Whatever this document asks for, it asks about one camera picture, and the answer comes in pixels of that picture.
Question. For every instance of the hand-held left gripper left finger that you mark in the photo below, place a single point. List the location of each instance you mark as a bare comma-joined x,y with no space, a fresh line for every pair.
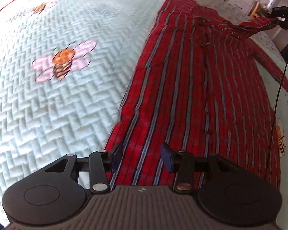
116,158

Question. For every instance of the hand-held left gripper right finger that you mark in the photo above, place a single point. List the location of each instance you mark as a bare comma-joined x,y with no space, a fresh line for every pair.
166,158

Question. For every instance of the red plaid shirt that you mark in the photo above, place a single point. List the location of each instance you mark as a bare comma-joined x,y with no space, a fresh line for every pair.
182,76

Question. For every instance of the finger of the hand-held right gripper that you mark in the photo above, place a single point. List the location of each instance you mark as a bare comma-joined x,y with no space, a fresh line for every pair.
271,15

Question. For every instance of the wooden stool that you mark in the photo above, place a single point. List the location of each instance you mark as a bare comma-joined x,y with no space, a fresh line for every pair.
255,9

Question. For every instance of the quilted bee bedspread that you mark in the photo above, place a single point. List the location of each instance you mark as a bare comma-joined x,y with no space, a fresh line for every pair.
50,100

